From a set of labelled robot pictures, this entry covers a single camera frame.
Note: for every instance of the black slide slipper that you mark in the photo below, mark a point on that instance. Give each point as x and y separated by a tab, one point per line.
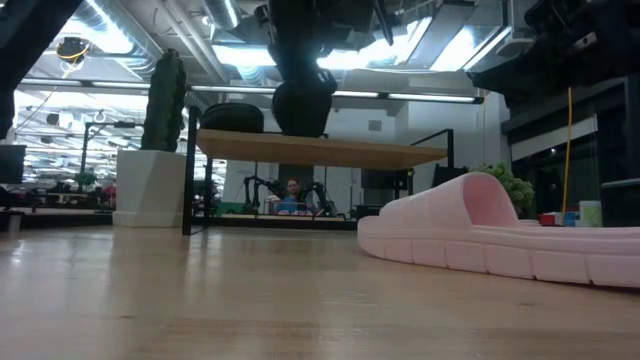
302	115
232	120

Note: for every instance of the pink slide slipper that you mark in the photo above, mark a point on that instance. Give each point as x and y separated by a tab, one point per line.
475	240

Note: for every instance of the background black robot arm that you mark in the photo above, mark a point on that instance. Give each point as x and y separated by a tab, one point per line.
248	187
320	192

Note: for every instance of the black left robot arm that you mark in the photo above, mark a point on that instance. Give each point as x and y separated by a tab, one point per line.
30	30

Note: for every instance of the hanging linear light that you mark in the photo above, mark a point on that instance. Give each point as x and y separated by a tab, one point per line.
232	89
425	97
85	83

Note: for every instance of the round succulent in pot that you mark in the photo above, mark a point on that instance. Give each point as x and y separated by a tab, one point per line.
517	192

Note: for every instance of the small red box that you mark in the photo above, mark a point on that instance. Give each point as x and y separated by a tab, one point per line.
547	220

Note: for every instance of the small blue box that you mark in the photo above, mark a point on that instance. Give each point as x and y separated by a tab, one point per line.
570	220

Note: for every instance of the pale green tub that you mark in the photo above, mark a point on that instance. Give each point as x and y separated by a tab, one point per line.
591	215

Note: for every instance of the dark cabinet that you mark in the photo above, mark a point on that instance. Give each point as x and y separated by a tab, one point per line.
622	205

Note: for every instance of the person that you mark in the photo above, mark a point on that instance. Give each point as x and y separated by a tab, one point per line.
292	200

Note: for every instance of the tall cactus in white pot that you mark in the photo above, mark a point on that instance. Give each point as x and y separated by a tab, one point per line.
150	190

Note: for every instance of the dark background monitor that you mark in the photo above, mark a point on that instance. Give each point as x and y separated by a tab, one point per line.
12	165

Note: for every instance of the silver ventilation duct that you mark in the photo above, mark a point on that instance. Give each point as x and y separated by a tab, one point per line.
222	12

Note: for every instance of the grey wall vent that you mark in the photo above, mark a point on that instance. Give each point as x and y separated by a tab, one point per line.
375	125

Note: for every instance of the wooden shelf with black frame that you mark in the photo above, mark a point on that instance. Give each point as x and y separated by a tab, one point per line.
310	150

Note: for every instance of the black aluminium table frame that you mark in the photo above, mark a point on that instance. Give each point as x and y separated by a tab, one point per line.
65	220

